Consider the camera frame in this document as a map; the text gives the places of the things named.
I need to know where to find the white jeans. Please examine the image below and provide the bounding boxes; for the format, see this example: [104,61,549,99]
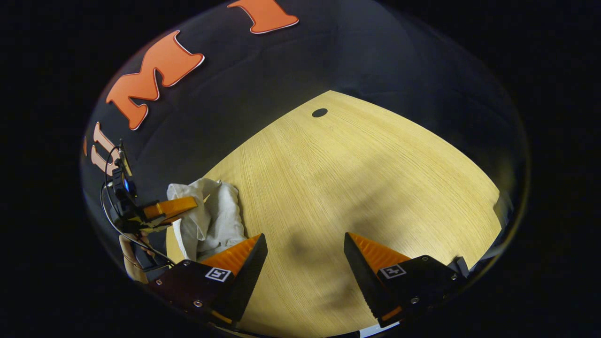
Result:
[167,177,247,262]

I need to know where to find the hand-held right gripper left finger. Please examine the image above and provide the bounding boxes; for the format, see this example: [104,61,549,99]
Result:
[148,233,269,327]

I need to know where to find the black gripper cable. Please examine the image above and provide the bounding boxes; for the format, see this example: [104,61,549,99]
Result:
[100,146,177,266]

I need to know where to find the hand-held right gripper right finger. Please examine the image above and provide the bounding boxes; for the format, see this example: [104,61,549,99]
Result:
[344,232,468,329]

